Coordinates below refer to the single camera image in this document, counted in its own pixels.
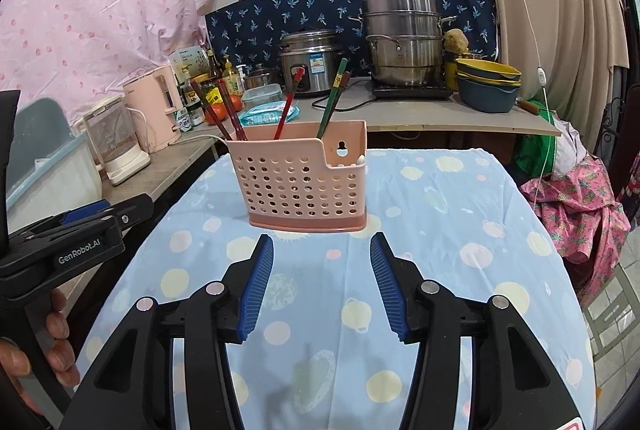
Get dark red chopstick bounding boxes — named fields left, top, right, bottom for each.
left=191, top=80, right=231, bottom=140
left=216, top=78, right=247, bottom=141

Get green chopstick gold band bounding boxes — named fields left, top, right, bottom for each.
left=316, top=57, right=348, bottom=139

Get person's left hand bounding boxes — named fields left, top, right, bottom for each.
left=1, top=288, right=79, bottom=421

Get white dish rack bin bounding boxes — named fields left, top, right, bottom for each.
left=6, top=98, right=102, bottom=232

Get blue spotted tablecloth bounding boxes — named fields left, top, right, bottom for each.
left=77, top=150, right=597, bottom=429

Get pink electric kettle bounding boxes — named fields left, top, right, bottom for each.
left=122, top=65, right=182, bottom=154

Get pink perforated utensil basket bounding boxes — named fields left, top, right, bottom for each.
left=227, top=119, right=367, bottom=233

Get red tomatoes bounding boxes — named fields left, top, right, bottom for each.
left=205, top=94, right=243, bottom=126

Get condiment bottles group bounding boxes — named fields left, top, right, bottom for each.
left=169, top=46, right=223, bottom=126

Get wet wipes pack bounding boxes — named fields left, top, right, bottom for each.
left=239, top=101, right=286, bottom=127

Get clear food container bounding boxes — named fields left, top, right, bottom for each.
left=242, top=84, right=283, bottom=109

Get small steel pot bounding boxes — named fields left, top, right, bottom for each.
left=244, top=63, right=281, bottom=90

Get pink floral fabric pile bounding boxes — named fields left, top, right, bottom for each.
left=521, top=155, right=630, bottom=306

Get pink floral curtain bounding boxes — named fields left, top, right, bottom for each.
left=1, top=0, right=210, bottom=120

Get stacked blue yellow bowls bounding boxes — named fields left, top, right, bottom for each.
left=456, top=58, right=522, bottom=114

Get navy patterned backsplash cloth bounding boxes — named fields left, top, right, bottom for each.
left=205, top=0, right=499, bottom=74

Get steel rice cooker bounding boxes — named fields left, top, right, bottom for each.
left=279, top=28, right=344, bottom=98

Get large steel steamer pot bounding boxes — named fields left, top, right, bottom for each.
left=362, top=0, right=457, bottom=87

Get white cord with switch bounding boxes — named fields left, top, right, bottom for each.
left=479, top=0, right=559, bottom=206

